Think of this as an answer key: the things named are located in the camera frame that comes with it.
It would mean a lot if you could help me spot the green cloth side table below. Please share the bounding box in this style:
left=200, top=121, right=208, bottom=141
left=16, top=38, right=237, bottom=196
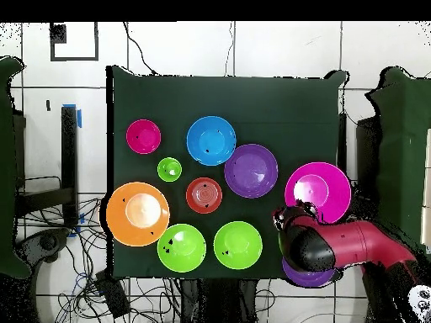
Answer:
left=365, top=66, right=431, bottom=263
left=0, top=56, right=32, bottom=280

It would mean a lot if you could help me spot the black metal stand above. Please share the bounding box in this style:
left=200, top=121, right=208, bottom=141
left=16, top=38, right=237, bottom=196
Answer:
left=14, top=105, right=79, bottom=230
left=337, top=112, right=349, bottom=176

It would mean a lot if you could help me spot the small crimson bowl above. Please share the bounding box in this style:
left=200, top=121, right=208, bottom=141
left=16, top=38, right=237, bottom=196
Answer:
left=125, top=119, right=162, bottom=156

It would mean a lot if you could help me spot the dark green table cloth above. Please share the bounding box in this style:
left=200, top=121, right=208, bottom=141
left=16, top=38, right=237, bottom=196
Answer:
left=106, top=65, right=348, bottom=280

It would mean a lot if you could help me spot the black square frame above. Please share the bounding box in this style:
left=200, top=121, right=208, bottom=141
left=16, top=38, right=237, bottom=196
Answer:
left=49, top=21, right=99, bottom=62

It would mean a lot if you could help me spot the tangle of cables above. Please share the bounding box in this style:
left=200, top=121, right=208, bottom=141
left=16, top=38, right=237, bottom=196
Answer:
left=14, top=196, right=183, bottom=323

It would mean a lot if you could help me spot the black floor cable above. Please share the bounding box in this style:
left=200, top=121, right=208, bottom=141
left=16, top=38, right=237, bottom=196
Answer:
left=122, top=21, right=158, bottom=76

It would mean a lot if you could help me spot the green cup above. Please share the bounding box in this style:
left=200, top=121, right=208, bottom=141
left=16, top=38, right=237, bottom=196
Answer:
left=157, top=156, right=184, bottom=183

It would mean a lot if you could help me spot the dark pedestal leg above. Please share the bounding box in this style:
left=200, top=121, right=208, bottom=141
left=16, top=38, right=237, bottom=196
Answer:
left=14, top=227, right=72, bottom=323

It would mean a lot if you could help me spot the purple bowl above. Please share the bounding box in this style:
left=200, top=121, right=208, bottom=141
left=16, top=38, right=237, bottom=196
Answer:
left=281, top=257, right=343, bottom=289
left=223, top=143, right=279, bottom=199

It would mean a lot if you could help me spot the small red-orange bowl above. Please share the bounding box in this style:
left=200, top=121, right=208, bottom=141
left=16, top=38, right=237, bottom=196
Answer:
left=185, top=177, right=224, bottom=215

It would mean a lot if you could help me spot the blue bowl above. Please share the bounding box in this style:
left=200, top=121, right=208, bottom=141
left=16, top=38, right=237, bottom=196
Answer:
left=185, top=115, right=237, bottom=167

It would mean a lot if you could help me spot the large pink bowl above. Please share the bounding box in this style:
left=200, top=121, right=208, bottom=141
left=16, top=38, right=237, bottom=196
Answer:
left=284, top=161, right=353, bottom=225

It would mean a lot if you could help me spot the large orange bowl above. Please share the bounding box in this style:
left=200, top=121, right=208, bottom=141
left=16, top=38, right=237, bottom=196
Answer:
left=105, top=181, right=171, bottom=248

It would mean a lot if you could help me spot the green bowl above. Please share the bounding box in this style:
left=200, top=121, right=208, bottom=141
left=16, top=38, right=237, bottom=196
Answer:
left=157, top=223, right=207, bottom=274
left=213, top=220, right=263, bottom=271

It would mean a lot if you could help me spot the black power strip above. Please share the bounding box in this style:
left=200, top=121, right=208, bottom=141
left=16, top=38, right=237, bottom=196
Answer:
left=94, top=270, right=131, bottom=319

